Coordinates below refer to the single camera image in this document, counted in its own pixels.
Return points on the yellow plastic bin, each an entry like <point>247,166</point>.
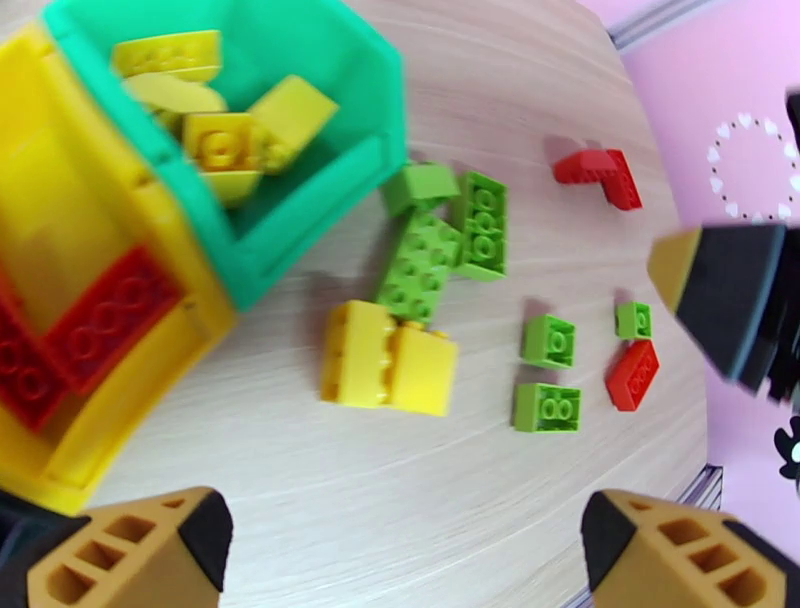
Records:
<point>62,187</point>

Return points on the black teddy bear wall sticker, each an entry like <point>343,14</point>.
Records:
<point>789,450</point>

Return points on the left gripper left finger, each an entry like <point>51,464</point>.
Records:
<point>125,562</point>

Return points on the red lego brick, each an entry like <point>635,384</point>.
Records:
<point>581,167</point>
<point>632,375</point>
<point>625,184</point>
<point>25,369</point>
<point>112,319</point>

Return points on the small green lego brick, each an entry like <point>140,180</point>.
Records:
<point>633,320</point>

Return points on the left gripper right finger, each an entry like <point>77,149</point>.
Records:
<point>687,562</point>

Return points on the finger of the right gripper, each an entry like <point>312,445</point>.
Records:
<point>725,294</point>

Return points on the green plastic bin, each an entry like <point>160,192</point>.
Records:
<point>312,237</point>

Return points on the yellow lego brick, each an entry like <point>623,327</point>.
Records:
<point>231,186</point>
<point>169,56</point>
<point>294,119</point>
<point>356,356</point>
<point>219,144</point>
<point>175,97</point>
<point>422,375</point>

